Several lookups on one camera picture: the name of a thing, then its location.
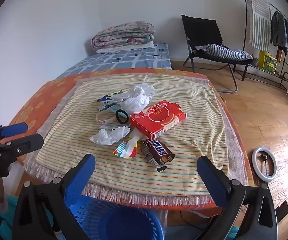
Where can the yellow striped towel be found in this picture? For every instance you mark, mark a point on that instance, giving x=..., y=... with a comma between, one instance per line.
x=183, y=160

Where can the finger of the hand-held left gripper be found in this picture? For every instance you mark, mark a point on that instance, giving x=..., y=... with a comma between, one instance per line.
x=26, y=143
x=14, y=128

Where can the brown chocolate bar wrapper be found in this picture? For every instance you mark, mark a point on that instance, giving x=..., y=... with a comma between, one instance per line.
x=156, y=151

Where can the colourful paper wrapper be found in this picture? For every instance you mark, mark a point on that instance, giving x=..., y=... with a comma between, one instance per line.
x=125, y=150

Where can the orange floral blanket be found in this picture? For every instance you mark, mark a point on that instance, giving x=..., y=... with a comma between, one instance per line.
x=34, y=102

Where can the teal cloth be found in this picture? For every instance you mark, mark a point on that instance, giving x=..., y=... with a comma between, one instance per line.
x=8, y=217

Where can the yellow plastic crate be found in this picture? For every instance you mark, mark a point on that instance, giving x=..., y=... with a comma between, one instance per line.
x=267, y=62

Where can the white tissue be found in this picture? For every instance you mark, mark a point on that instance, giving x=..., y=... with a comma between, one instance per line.
x=106, y=136

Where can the beige fringed towel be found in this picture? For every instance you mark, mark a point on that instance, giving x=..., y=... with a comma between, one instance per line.
x=233, y=140

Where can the red cardboard box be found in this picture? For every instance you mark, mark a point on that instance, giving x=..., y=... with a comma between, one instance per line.
x=156, y=120

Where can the blue checked mattress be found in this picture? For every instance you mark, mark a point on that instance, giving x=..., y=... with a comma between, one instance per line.
x=124, y=60

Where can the folded floral quilt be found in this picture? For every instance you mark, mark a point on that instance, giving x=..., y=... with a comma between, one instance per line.
x=124, y=36

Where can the blue green white sachet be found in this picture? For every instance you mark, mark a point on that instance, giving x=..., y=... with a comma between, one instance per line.
x=106, y=100

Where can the white plastic bag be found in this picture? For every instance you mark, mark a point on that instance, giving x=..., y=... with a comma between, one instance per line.
x=139, y=97

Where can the light blue packet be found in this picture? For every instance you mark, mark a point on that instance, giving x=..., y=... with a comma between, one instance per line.
x=112, y=109

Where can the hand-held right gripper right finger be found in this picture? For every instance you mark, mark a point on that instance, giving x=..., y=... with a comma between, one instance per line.
x=210, y=180

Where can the black phone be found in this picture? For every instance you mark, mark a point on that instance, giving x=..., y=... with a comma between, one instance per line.
x=282, y=210

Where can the striped cushion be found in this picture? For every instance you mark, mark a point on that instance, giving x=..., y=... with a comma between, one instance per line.
x=221, y=52

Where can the white paper band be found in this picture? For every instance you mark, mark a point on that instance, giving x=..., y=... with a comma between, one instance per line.
x=101, y=118

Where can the black folding chair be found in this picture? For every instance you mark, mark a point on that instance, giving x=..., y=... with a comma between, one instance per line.
x=201, y=30

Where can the hanging dark jacket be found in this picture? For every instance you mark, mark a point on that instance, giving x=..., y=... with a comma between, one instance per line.
x=278, y=30

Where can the hanging striped towel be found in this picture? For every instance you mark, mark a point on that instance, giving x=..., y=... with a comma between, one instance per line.
x=258, y=22

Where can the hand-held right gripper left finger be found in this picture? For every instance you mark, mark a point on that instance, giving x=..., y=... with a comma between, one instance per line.
x=80, y=180

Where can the black metal clothes rack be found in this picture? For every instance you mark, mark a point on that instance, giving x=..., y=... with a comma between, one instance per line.
x=287, y=75

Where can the blue plastic basket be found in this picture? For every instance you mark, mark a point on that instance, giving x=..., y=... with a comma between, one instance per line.
x=124, y=220

